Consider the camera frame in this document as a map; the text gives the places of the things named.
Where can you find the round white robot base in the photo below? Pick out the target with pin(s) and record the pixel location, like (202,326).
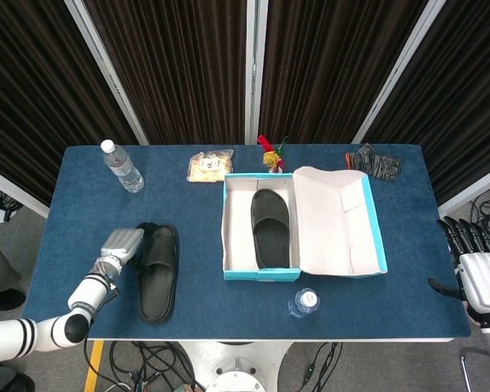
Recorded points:
(237,381)

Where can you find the grey metal chair frame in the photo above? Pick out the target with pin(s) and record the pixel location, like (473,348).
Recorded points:
(466,367)

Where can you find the blue table mat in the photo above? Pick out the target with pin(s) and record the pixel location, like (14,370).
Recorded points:
(85,196)

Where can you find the small clear water bottle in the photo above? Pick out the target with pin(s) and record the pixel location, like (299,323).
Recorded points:
(304,303)

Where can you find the clear snack bag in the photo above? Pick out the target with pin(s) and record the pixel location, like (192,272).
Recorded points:
(210,165)

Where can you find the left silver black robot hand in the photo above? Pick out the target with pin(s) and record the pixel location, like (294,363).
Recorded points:
(120,245)

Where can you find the black rubber slipper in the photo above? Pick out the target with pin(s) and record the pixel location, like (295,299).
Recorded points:
(271,237)
(159,286)

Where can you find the yellow floor tape strip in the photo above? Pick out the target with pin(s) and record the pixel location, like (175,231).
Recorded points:
(94,365)

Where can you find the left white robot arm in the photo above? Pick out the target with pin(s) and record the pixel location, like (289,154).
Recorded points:
(85,296)

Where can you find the light blue open shoe box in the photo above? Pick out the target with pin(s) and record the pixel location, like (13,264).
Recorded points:
(330,228)

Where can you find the colourful feather toy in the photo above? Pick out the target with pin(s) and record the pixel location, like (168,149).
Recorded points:
(271,157)

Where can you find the grey partition post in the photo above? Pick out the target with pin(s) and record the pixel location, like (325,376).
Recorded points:
(16,192)
(109,73)
(473,192)
(255,61)
(398,73)

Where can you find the labelled clear water bottle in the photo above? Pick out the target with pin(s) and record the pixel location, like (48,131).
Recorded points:
(122,167)

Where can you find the dark brown pleated curtain panel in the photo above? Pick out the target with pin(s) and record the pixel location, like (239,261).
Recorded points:
(24,102)
(330,61)
(465,102)
(179,61)

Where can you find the grey striped knit glove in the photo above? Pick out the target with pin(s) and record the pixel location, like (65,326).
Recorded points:
(373,163)

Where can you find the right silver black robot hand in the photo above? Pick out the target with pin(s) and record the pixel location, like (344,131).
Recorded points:
(484,281)

